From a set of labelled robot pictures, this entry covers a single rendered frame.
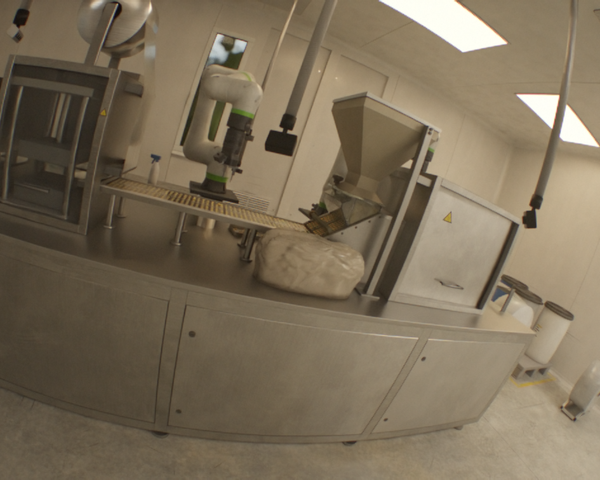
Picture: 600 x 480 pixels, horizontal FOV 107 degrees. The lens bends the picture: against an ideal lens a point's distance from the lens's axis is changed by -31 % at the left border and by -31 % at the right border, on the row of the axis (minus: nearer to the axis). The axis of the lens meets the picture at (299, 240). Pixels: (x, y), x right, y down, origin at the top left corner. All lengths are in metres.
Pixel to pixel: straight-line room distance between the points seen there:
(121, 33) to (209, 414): 1.40
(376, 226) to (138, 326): 0.94
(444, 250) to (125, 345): 1.29
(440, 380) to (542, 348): 2.39
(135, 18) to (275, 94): 2.62
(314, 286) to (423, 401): 0.88
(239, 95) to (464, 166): 4.01
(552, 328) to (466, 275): 2.34
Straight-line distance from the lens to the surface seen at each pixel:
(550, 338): 3.85
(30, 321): 1.21
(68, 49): 4.11
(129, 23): 1.23
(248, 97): 1.21
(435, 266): 1.45
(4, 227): 1.17
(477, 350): 1.67
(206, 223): 1.46
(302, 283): 1.06
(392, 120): 1.20
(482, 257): 1.64
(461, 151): 4.77
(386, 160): 1.27
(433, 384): 1.61
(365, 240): 1.28
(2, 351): 1.40
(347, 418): 1.47
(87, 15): 1.31
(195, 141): 1.72
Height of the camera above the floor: 1.22
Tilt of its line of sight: 14 degrees down
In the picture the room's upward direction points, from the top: 19 degrees clockwise
